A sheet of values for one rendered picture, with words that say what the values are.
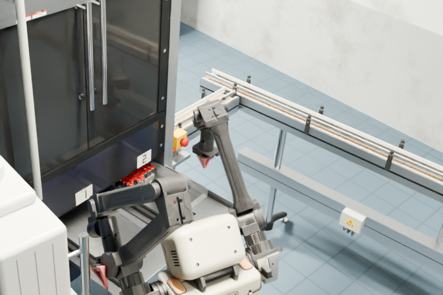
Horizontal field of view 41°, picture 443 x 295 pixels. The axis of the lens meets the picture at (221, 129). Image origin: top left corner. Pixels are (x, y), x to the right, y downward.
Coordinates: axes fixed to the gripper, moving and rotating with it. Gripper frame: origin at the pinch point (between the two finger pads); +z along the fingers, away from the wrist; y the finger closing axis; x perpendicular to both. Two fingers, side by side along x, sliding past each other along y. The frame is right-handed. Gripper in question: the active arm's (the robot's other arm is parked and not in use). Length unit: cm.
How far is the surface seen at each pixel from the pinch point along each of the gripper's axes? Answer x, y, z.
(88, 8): 40, 22, -73
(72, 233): 50, 25, 20
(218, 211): -1.2, -8.5, 20.2
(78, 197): 45, 26, 6
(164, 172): -4.5, 25.9, 20.1
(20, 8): 66, 20, -81
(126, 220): 29.9, 15.1, 19.7
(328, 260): -97, -28, 109
